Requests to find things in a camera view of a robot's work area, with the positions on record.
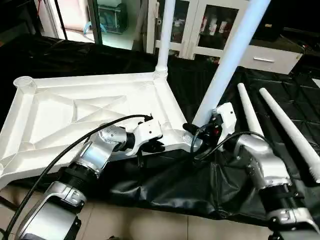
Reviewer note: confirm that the white plastic table leg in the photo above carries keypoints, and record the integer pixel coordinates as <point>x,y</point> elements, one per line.
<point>164,35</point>
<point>249,112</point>
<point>232,60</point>
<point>290,130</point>

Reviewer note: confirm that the white plastic table top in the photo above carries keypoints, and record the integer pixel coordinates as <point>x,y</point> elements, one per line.
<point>75,110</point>

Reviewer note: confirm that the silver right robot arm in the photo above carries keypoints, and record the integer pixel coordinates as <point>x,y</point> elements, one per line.
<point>270,175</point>

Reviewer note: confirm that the black table mat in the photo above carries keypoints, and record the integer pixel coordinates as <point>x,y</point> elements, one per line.
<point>165,190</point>

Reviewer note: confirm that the white drawer unit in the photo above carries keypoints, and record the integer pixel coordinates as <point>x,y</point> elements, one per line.
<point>272,57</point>

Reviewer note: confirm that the white glass door cabinet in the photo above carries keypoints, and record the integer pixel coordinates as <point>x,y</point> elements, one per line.
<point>200,27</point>

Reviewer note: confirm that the teal plastic stool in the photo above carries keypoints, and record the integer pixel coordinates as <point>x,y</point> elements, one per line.
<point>110,15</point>

